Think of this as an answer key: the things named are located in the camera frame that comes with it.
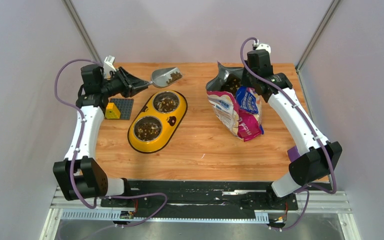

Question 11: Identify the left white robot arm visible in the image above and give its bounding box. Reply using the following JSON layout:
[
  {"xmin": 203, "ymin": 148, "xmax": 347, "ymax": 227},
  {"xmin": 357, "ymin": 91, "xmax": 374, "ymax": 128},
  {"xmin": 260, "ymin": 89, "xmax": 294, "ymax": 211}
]
[{"xmin": 52, "ymin": 64, "xmax": 149, "ymax": 207}]

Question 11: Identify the dark grey toy baseplate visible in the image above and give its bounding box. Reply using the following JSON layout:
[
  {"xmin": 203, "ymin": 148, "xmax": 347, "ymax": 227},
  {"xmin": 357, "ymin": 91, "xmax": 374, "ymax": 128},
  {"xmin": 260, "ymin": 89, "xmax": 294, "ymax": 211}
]
[{"xmin": 109, "ymin": 98, "xmax": 134, "ymax": 120}]

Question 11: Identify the yellow toy brick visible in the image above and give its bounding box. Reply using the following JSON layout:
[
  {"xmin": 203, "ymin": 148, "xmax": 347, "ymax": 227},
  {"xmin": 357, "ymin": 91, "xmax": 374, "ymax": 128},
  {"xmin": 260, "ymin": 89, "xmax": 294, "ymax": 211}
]
[{"xmin": 104, "ymin": 102, "xmax": 121, "ymax": 120}]

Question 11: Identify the yellow double pet bowl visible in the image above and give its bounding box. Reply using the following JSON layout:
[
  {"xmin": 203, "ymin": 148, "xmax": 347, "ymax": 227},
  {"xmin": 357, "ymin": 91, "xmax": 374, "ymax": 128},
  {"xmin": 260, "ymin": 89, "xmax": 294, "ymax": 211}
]
[{"xmin": 127, "ymin": 90, "xmax": 188, "ymax": 154}]

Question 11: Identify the colourful pet food bag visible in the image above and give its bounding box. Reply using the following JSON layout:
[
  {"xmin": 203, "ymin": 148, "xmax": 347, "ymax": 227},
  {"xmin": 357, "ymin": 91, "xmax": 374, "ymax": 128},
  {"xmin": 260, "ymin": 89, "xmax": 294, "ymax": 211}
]
[{"xmin": 205, "ymin": 62, "xmax": 264, "ymax": 142}]

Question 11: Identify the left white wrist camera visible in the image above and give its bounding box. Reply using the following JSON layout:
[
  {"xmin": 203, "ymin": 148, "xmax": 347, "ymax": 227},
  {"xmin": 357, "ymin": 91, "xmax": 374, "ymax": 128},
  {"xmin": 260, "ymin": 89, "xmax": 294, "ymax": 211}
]
[{"xmin": 103, "ymin": 55, "xmax": 117, "ymax": 79}]

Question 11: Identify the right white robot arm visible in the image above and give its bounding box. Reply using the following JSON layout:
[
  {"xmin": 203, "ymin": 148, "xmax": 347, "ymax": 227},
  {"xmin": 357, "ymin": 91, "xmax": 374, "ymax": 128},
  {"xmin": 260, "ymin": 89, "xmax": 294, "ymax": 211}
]
[{"xmin": 242, "ymin": 49, "xmax": 343, "ymax": 209}]

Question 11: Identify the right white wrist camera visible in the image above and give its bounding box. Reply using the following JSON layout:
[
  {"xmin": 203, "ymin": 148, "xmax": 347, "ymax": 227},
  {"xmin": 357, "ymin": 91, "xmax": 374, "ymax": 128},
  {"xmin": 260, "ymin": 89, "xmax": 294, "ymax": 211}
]
[{"xmin": 252, "ymin": 39, "xmax": 272, "ymax": 55}]

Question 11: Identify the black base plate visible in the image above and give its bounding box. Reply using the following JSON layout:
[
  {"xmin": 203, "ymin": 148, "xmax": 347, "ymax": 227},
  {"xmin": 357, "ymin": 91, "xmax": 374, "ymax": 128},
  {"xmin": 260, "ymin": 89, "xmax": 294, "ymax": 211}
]
[{"xmin": 68, "ymin": 179, "xmax": 333, "ymax": 220}]

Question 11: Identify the purple cable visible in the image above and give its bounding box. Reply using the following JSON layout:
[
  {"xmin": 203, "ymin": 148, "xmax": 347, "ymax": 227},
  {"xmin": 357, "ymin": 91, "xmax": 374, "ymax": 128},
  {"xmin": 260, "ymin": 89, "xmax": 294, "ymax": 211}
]
[
  {"xmin": 53, "ymin": 58, "xmax": 168, "ymax": 229},
  {"xmin": 239, "ymin": 37, "xmax": 338, "ymax": 232}
]

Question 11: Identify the brown pet food kibble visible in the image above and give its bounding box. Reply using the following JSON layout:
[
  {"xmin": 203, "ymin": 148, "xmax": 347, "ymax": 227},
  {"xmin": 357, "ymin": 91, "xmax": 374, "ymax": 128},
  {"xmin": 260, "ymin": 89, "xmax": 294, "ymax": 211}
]
[{"xmin": 134, "ymin": 71, "xmax": 183, "ymax": 141}]

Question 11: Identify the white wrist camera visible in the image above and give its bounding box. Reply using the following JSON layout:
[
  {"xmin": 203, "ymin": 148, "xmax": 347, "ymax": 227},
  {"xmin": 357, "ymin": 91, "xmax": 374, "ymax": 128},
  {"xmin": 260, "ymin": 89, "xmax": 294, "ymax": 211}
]
[
  {"xmin": 103, "ymin": 55, "xmax": 117, "ymax": 79},
  {"xmin": 252, "ymin": 39, "xmax": 272, "ymax": 55}
]

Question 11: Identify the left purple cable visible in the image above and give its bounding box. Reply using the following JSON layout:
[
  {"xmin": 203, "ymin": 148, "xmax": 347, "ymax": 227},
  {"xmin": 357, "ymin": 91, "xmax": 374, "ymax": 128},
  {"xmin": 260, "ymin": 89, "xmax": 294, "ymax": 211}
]
[{"xmin": 53, "ymin": 58, "xmax": 168, "ymax": 229}]

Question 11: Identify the white slotted cable duct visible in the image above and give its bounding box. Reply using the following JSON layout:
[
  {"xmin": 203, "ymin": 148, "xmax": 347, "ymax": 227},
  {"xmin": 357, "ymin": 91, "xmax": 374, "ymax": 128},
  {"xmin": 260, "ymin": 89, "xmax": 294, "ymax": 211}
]
[{"xmin": 60, "ymin": 209, "xmax": 270, "ymax": 224}]

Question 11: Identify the purple object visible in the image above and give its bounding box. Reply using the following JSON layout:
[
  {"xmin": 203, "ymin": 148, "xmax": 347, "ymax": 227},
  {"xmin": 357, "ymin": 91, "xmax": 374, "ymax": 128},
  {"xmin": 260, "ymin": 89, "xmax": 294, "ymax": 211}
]
[{"xmin": 287, "ymin": 145, "xmax": 301, "ymax": 163}]

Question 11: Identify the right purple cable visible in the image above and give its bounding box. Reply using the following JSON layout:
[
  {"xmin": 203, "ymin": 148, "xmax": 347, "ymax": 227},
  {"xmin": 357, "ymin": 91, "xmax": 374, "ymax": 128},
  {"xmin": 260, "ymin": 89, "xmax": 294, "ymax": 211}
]
[{"xmin": 239, "ymin": 37, "xmax": 338, "ymax": 232}]

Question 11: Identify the silver metal scoop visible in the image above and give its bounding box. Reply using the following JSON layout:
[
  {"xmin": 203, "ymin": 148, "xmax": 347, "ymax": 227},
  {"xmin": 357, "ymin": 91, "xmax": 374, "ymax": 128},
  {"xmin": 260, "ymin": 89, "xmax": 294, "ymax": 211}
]
[{"xmin": 147, "ymin": 67, "xmax": 183, "ymax": 89}]

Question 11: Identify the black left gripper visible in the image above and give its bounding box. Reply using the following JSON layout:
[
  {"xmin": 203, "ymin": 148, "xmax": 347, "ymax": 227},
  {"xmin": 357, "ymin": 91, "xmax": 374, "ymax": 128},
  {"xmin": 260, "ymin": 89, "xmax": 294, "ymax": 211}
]
[{"xmin": 99, "ymin": 66, "xmax": 149, "ymax": 99}]

